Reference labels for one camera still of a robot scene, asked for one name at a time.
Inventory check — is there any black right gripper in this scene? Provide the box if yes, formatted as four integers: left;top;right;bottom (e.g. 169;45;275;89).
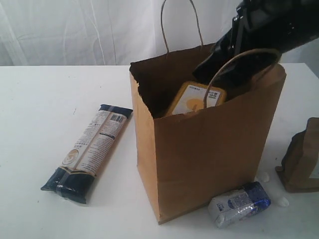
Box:
193;7;282;89

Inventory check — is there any yellow juice bottle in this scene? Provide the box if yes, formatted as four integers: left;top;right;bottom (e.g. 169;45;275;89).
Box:
165;81;227;116

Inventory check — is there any brown paper shopping bag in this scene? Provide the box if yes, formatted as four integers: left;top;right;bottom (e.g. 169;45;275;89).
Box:
129;0;287;219

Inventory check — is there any brown kraft paper pouch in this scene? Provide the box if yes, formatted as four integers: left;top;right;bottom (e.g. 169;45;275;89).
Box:
275;118;319;193

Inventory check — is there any blue white milk carton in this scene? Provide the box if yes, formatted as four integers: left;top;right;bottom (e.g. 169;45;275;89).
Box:
208;181;271;228

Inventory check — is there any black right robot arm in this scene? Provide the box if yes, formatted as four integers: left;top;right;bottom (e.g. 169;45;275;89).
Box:
193;0;319;87

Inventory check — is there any white crumb front right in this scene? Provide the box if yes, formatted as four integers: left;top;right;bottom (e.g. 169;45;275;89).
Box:
276;196;290;207

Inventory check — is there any blue spaghetti pasta packet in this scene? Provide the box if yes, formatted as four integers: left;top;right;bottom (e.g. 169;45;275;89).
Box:
40;104;133;204

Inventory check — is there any white backdrop curtain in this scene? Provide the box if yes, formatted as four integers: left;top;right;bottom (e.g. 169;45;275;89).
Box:
0;0;319;67

